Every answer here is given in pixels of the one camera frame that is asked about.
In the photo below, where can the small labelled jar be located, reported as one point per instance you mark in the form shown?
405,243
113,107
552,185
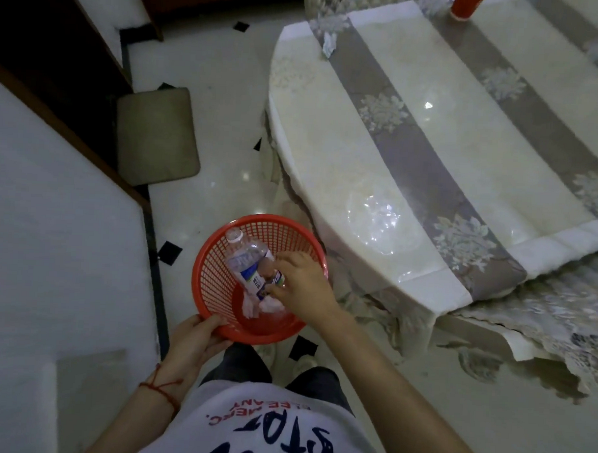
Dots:
278,277

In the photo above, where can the person's right hand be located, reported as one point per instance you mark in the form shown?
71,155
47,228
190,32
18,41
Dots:
308,291

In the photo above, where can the clear plastic water bottle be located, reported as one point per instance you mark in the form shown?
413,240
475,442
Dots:
245,261

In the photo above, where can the dark wooden cabinet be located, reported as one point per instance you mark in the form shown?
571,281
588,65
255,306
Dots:
50,20

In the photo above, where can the white printed t-shirt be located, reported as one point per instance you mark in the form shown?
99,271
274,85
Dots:
270,430

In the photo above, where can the person's left thumb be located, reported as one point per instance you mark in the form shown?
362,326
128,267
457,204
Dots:
210,321

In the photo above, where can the white crumpled tissue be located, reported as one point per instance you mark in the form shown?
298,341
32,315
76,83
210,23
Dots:
270,307

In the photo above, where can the person's left hand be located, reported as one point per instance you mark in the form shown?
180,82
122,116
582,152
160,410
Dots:
187,345

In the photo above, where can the person's left forearm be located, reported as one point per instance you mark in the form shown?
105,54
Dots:
132,414

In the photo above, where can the white shoe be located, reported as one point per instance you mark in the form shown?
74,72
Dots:
303,366

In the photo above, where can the dark trousers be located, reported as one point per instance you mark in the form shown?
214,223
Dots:
321,385

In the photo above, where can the crumpled wrapper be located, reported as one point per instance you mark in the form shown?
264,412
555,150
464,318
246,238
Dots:
329,45

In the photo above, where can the red cup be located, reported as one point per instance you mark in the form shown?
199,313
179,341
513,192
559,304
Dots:
466,6

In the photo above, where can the person's right thumb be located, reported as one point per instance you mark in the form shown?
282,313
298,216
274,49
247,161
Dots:
281,296

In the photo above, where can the red plastic mesh basket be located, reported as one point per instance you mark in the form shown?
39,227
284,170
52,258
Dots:
212,279

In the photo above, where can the grey cream striped tablecloth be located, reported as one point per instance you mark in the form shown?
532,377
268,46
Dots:
430,155

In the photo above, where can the person's right forearm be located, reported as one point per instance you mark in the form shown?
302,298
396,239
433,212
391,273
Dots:
395,391

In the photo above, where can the beige cushioned stool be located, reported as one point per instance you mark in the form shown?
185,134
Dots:
157,136

